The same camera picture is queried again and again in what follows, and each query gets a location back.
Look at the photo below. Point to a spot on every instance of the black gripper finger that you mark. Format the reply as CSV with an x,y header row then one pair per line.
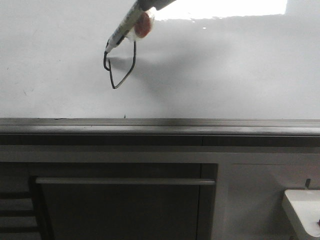
x,y
146,5

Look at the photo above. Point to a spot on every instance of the red round magnet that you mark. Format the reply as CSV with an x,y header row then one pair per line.
x,y
142,27

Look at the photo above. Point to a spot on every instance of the white whiteboard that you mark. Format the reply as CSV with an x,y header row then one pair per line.
x,y
207,67

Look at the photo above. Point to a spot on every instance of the grey horizontal bar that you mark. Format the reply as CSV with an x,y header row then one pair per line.
x,y
125,181

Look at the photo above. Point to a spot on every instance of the white plastic tray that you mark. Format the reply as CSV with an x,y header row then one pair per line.
x,y
302,208

